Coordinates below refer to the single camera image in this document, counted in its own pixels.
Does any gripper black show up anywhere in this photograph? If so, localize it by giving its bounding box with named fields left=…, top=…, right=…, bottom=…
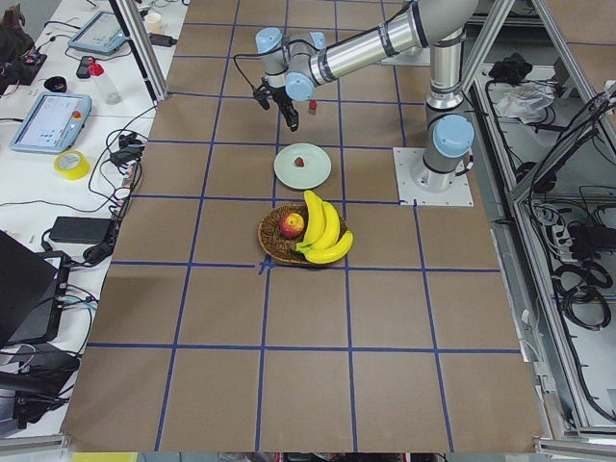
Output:
left=253, top=77, right=299, bottom=131

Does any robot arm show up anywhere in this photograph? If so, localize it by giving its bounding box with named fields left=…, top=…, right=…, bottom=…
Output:
left=251, top=1, right=477, bottom=134

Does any light green plate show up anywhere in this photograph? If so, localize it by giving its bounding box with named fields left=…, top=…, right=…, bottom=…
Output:
left=273, top=143, right=331, bottom=190

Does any red apple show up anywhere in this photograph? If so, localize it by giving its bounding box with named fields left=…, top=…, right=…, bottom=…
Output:
left=279, top=212, right=305, bottom=240

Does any woven wicker basket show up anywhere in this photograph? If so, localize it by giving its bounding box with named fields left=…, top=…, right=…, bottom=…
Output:
left=258, top=203, right=354, bottom=267

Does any yellow banana bunch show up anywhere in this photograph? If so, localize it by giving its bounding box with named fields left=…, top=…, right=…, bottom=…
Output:
left=295, top=191, right=354, bottom=265

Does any paper cup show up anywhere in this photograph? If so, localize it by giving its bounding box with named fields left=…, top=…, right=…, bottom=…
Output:
left=144, top=11, right=163, bottom=34

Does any clear bottle red cap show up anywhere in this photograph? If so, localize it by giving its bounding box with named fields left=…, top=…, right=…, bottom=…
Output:
left=89, top=59, right=122, bottom=105

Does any teach pendant far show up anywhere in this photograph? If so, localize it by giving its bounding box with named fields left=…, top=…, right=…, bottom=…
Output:
left=68, top=11, right=126, bottom=55

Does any teach pendant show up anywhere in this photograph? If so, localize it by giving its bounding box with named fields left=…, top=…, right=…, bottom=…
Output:
left=68, top=11, right=126, bottom=55
left=9, top=92, right=92, bottom=155

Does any black phone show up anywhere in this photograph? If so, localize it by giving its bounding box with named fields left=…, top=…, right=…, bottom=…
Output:
left=76, top=56, right=95, bottom=80

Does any yellow tape roll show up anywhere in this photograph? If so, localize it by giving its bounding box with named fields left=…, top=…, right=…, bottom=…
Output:
left=54, top=149, right=90, bottom=181

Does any teach pendant near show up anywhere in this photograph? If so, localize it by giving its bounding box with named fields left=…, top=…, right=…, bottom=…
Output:
left=9, top=92, right=92, bottom=155

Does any black power adapter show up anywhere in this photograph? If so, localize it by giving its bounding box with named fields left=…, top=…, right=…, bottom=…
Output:
left=49, top=217, right=114, bottom=244

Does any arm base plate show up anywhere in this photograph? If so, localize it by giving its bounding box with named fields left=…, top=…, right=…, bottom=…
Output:
left=393, top=147, right=474, bottom=207
left=380, top=47, right=430, bottom=66

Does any aluminium frame post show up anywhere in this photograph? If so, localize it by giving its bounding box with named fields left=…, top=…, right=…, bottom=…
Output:
left=109, top=0, right=168, bottom=103

